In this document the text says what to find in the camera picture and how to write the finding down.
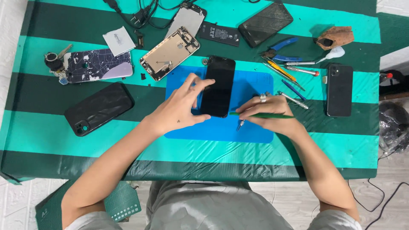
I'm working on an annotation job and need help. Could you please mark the person's right hand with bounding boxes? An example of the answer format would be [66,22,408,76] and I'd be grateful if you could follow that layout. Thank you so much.
[236,93,306,138]

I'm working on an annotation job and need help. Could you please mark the person's left hand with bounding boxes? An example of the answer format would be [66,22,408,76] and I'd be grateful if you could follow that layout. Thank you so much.
[144,73,215,137]

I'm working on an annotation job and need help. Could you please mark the green plastic pry tool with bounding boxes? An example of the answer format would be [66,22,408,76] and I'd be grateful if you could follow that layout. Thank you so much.
[229,111,295,119]

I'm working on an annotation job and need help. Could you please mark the black smartphone with dark screen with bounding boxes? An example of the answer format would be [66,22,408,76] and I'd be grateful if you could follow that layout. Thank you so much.
[199,56,236,119]

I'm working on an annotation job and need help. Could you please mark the blue silicone repair mat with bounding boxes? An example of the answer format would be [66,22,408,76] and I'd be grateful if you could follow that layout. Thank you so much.
[164,65,275,144]

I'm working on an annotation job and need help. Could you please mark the silver screwdriver with knurled grip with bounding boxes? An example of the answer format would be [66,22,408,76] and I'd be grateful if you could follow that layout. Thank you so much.
[277,91,310,110]

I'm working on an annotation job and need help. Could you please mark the blue plastic spudger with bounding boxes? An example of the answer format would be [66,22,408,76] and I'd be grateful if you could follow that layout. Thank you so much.
[281,79,307,101]

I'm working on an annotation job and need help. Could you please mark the silver tweezers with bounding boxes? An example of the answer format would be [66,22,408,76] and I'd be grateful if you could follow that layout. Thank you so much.
[262,62,306,92]

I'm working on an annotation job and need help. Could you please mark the silver screwdriver with red cap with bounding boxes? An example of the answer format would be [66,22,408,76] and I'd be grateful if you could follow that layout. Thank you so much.
[284,66,320,77]

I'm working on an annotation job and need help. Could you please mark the plain silver screwdriver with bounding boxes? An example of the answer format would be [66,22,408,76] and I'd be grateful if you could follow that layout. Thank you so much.
[277,61,316,66]

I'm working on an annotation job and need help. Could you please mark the black phone battery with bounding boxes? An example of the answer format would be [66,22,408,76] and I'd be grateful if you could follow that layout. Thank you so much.
[198,21,241,48]

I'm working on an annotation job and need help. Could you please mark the black cracked smartphone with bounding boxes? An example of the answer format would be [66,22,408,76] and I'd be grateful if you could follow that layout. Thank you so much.
[238,1,294,49]

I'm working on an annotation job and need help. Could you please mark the white squeeze bottle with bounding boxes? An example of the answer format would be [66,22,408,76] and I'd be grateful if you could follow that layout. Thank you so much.
[315,46,346,65]

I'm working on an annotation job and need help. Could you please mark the gold phone housing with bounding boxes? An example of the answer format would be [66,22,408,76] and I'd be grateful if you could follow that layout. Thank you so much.
[139,26,201,82]

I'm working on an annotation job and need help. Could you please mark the silver phone screen plate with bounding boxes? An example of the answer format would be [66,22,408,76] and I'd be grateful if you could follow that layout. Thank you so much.
[164,3,207,41]

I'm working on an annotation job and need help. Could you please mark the person's grey clothing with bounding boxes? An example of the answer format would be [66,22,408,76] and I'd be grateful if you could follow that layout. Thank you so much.
[65,180,362,230]

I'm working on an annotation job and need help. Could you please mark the brown leather pouch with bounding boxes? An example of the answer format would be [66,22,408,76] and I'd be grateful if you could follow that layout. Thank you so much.
[313,26,355,51]

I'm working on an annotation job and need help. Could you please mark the black plastic bag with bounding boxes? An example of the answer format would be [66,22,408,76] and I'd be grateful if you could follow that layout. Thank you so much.
[378,101,409,154]

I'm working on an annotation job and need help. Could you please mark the black tool with red knob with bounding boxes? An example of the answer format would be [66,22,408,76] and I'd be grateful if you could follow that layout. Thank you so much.
[379,69,409,97]

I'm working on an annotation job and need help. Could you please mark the white paper packet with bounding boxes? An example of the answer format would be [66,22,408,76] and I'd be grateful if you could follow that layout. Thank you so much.
[102,26,136,58]

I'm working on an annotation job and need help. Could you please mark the glossy black phone case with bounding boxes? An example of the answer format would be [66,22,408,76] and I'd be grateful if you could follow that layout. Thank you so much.
[64,82,135,137]

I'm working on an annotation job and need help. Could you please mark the green cutting mat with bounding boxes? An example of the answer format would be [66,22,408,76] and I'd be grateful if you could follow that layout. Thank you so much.
[35,180,142,230]

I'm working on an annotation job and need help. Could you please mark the marble print phone case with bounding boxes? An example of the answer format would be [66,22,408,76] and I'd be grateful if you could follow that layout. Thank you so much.
[63,49,134,84]

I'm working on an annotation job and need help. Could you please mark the bunch of keys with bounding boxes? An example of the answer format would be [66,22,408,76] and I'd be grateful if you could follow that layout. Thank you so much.
[44,44,73,85]

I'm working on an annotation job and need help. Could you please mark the green striped tablecloth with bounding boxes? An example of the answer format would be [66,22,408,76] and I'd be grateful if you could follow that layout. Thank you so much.
[0,0,382,186]

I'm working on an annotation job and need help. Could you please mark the blue-handled pliers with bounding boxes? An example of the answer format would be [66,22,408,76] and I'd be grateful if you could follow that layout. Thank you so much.
[260,37,304,63]

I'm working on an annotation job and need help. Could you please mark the matte black smartphone with camera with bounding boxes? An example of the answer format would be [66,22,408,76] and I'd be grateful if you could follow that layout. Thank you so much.
[325,63,354,118]

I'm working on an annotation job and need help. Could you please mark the black flex cable part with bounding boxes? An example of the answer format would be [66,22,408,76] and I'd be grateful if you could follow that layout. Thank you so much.
[134,29,145,50]

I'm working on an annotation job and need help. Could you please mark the black charger cables with plug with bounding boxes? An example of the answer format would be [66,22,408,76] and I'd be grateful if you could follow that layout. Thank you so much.
[102,0,199,30]

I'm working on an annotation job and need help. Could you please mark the black floor cable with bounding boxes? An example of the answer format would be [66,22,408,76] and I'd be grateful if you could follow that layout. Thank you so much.
[348,149,409,230]

